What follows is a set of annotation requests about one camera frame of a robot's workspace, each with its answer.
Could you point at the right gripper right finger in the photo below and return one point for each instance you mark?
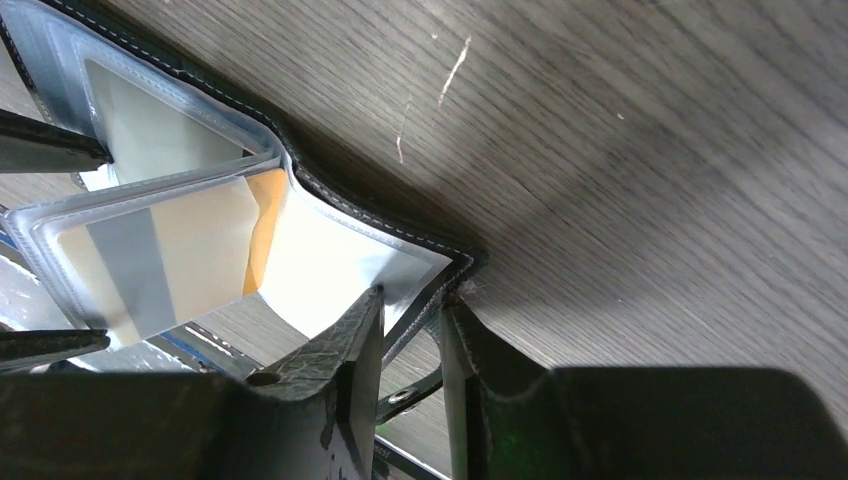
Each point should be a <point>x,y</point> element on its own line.
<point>486,384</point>

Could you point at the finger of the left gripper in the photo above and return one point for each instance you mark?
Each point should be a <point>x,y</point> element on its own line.
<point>24,350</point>
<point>32,146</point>

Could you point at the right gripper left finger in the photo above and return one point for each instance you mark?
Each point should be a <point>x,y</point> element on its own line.
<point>317,415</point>

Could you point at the black card holder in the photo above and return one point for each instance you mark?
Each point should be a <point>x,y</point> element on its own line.
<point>171,124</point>

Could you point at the orange card in holder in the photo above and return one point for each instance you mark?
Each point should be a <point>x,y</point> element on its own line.
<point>143,270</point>

